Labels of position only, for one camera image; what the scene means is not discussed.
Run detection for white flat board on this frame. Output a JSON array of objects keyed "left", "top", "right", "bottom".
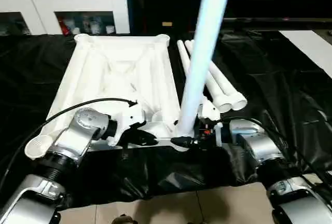
[{"left": 279, "top": 29, "right": 332, "bottom": 72}]

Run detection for white plastic table leg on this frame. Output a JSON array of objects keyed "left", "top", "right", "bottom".
[
  {"left": 184, "top": 39, "right": 232, "bottom": 113},
  {"left": 209, "top": 60, "right": 248, "bottom": 111},
  {"left": 177, "top": 40, "right": 208, "bottom": 105},
  {"left": 175, "top": 0, "right": 236, "bottom": 138}
]

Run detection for white glass-door cabinet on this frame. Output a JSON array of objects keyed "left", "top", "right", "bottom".
[{"left": 0, "top": 0, "right": 131, "bottom": 36}]

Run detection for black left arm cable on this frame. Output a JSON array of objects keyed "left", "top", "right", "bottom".
[{"left": 0, "top": 98, "right": 139, "bottom": 183}]

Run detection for black mat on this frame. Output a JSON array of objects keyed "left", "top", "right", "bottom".
[{"left": 0, "top": 26, "right": 332, "bottom": 206}]

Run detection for long black bar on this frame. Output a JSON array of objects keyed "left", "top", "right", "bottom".
[{"left": 222, "top": 17, "right": 332, "bottom": 27}]

